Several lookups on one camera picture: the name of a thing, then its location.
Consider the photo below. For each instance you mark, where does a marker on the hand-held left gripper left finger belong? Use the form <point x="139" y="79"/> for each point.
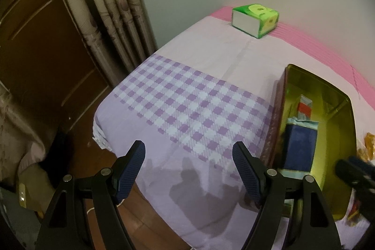
<point x="129" y="172"/>

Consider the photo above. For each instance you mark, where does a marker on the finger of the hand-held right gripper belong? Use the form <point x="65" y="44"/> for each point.
<point x="351" y="172"/>

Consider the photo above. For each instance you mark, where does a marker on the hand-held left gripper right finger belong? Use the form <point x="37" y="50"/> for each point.
<point x="249" y="172"/>

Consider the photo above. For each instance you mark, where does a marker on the dark red tin box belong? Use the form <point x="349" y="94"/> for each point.
<point x="331" y="121"/>

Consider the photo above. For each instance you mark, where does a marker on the yellow snack packet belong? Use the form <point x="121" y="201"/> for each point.
<point x="370" y="146"/>

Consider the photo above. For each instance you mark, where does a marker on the dark blue snack packet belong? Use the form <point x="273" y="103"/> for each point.
<point x="300" y="147"/>

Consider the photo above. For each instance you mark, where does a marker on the red snack packet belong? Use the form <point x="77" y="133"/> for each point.
<point x="305" y="109"/>

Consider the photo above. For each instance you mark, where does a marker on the checked purple bed sheet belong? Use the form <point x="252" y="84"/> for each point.
<point x="190" y="91"/>

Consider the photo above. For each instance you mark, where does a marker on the beige cloth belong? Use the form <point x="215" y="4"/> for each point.
<point x="20" y="132"/>

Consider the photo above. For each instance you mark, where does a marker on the brown wooden door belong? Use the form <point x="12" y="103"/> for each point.
<point x="52" y="56"/>

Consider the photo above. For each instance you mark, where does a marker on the green tissue pack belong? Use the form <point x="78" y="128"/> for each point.
<point x="253" y="20"/>

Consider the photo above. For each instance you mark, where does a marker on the patterned beige curtain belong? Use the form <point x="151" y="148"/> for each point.
<point x="111" y="9"/>

